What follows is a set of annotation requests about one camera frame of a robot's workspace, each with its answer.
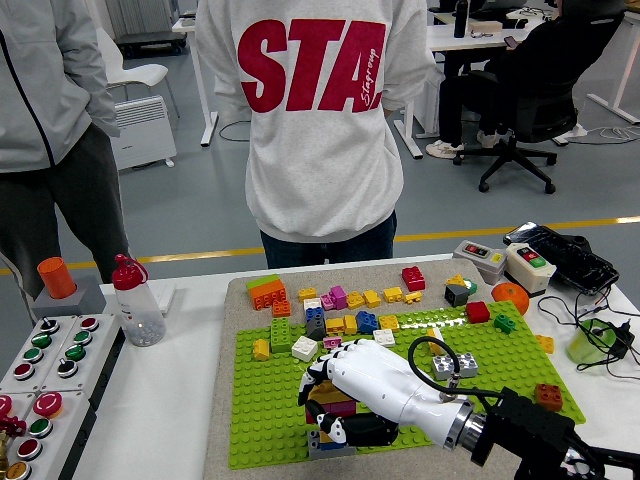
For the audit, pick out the green studded baseplate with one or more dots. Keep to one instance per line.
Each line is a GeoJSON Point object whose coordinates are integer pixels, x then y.
{"type": "Point", "coordinates": [260, 400]}

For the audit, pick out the grey pushbutton control box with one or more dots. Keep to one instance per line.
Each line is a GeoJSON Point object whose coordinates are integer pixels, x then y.
{"type": "Point", "coordinates": [50, 345]}
{"type": "Point", "coordinates": [87, 345]}

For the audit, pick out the brass fitting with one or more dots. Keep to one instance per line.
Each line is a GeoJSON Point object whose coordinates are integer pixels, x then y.
{"type": "Point", "coordinates": [3, 450]}

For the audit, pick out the grey two-button switch box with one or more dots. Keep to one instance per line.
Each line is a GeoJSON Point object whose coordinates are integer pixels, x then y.
{"type": "Point", "coordinates": [477, 260]}

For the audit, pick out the small green brick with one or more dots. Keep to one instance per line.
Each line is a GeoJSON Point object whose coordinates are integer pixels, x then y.
{"type": "Point", "coordinates": [504, 323]}

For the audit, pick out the magenta tall brick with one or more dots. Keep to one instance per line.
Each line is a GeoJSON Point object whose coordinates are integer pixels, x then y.
{"type": "Point", "coordinates": [338, 296]}

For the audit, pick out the dark grey sloped brick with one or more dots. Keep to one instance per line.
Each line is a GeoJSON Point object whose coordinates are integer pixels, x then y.
{"type": "Point", "coordinates": [316, 329]}

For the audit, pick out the white floor power strip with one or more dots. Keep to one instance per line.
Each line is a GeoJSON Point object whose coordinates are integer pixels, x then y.
{"type": "Point", "coordinates": [577, 132]}

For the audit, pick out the red square brick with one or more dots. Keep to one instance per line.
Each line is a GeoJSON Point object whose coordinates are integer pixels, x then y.
{"type": "Point", "coordinates": [413, 278]}
{"type": "Point", "coordinates": [477, 311]}

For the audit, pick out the light green flat brick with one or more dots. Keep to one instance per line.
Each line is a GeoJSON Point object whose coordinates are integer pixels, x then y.
{"type": "Point", "coordinates": [261, 281]}

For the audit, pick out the orange fruit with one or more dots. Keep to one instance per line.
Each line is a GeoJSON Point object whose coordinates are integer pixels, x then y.
{"type": "Point", "coordinates": [510, 296]}

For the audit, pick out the yellow arched brick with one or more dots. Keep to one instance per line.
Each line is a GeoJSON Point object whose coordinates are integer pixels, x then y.
{"type": "Point", "coordinates": [335, 397]}

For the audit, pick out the translucent green cup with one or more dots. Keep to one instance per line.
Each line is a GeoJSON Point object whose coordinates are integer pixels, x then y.
{"type": "Point", "coordinates": [582, 347]}

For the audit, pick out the small blue brick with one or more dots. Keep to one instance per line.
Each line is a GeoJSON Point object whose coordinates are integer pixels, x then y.
{"type": "Point", "coordinates": [334, 446]}

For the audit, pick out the white panel heater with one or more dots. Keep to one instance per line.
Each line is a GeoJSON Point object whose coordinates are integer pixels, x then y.
{"type": "Point", "coordinates": [145, 130]}

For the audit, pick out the small yellow brick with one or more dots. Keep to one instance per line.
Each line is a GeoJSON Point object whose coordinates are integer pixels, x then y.
{"type": "Point", "coordinates": [306, 294]}
{"type": "Point", "coordinates": [388, 322]}
{"type": "Point", "coordinates": [349, 324]}
{"type": "Point", "coordinates": [334, 325]}
{"type": "Point", "coordinates": [355, 299]}
{"type": "Point", "coordinates": [260, 349]}
{"type": "Point", "coordinates": [325, 438]}
{"type": "Point", "coordinates": [545, 343]}
{"type": "Point", "coordinates": [371, 298]}
{"type": "Point", "coordinates": [393, 294]}

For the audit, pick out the grey holder block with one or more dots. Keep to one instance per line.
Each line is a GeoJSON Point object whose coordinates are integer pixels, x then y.
{"type": "Point", "coordinates": [87, 300]}

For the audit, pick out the black office chair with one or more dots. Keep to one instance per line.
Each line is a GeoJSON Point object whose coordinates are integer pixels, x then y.
{"type": "Point", "coordinates": [530, 115]}

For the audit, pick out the magenta square brick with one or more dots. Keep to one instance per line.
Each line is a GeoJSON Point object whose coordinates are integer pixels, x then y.
{"type": "Point", "coordinates": [310, 415]}

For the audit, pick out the beige two-button switch box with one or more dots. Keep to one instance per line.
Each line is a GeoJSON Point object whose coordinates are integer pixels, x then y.
{"type": "Point", "coordinates": [530, 270]}

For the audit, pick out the large orange brick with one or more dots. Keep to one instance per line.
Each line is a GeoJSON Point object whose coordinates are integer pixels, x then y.
{"type": "Point", "coordinates": [267, 296]}

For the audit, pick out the black wheeled cart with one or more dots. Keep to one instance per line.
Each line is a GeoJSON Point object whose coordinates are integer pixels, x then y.
{"type": "Point", "coordinates": [150, 44]}

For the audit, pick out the grey base brick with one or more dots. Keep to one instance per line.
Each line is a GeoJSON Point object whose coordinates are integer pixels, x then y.
{"type": "Point", "coordinates": [330, 454]}

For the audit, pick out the tall green brick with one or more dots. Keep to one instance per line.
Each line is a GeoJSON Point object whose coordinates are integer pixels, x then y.
{"type": "Point", "coordinates": [280, 334]}

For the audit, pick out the grey-brown table mat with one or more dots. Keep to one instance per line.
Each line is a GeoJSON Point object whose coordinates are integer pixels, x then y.
{"type": "Point", "coordinates": [220, 400]}

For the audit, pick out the clear bottle with red cap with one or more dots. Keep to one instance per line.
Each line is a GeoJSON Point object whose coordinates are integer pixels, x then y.
{"type": "Point", "coordinates": [137, 310]}

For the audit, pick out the flat pink brick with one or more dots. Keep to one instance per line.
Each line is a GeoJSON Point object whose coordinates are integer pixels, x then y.
{"type": "Point", "coordinates": [332, 342]}

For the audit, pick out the light pink brick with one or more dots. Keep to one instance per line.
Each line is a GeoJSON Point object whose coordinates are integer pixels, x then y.
{"type": "Point", "coordinates": [326, 301]}

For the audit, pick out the white panel under desk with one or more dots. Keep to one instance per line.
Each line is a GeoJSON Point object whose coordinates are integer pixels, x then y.
{"type": "Point", "coordinates": [425, 112]}

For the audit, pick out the yellow triangular brick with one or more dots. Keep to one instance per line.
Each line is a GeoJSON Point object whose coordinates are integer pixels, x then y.
{"type": "Point", "coordinates": [455, 280]}

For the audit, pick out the white square brick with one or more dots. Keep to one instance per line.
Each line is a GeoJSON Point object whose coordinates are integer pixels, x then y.
{"type": "Point", "coordinates": [311, 303]}
{"type": "Point", "coordinates": [383, 338]}
{"type": "Point", "coordinates": [304, 348]}

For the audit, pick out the orange cylinder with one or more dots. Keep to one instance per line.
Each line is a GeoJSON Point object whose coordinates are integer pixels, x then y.
{"type": "Point", "coordinates": [56, 277]}

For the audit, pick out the black smartphone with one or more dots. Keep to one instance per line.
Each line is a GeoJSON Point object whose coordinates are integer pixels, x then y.
{"type": "Point", "coordinates": [510, 41]}

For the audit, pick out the small orange brick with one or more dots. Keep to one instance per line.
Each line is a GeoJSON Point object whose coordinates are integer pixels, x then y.
{"type": "Point", "coordinates": [281, 308]}

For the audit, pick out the green and white brick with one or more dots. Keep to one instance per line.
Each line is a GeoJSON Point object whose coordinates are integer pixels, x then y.
{"type": "Point", "coordinates": [470, 287]}

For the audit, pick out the tiny yellow brick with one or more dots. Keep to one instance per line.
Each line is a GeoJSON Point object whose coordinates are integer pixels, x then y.
{"type": "Point", "coordinates": [412, 297]}

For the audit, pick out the white plastic chair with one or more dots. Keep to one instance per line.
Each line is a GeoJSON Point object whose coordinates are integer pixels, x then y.
{"type": "Point", "coordinates": [135, 75]}

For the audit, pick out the pink square brick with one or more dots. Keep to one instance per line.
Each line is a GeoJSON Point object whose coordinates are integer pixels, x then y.
{"type": "Point", "coordinates": [345, 408]}

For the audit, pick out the yellow and white brick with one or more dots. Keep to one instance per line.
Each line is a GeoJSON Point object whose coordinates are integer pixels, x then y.
{"type": "Point", "coordinates": [433, 333]}

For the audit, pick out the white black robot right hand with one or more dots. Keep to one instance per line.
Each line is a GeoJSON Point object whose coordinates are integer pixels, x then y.
{"type": "Point", "coordinates": [380, 380]}

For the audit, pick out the dark grey cube brick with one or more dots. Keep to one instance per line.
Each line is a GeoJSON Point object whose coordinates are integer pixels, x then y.
{"type": "Point", "coordinates": [456, 295]}

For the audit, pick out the standing person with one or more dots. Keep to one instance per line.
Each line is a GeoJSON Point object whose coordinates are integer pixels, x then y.
{"type": "Point", "coordinates": [320, 175]}
{"type": "Point", "coordinates": [45, 75]}

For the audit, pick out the seated person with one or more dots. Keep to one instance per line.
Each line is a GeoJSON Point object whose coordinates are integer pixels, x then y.
{"type": "Point", "coordinates": [550, 50]}

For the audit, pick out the black bottle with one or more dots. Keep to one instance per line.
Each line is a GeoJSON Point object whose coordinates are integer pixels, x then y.
{"type": "Point", "coordinates": [459, 20]}

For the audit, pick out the grey emergency-stop control box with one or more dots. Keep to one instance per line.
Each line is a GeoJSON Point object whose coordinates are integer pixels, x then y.
{"type": "Point", "coordinates": [20, 400]}
{"type": "Point", "coordinates": [55, 440]}

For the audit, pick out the small cardboard box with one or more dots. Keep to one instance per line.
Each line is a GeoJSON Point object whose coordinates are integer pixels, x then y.
{"type": "Point", "coordinates": [486, 26]}

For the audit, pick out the light grey long brick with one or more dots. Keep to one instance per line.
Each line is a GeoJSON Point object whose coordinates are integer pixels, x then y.
{"type": "Point", "coordinates": [467, 365]}

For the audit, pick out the brown square brick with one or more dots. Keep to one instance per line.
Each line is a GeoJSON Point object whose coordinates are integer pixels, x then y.
{"type": "Point", "coordinates": [547, 397]}

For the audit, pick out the white office desk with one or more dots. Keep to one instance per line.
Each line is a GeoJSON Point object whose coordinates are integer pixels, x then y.
{"type": "Point", "coordinates": [200, 80]}
{"type": "Point", "coordinates": [626, 70]}
{"type": "Point", "coordinates": [460, 39]}

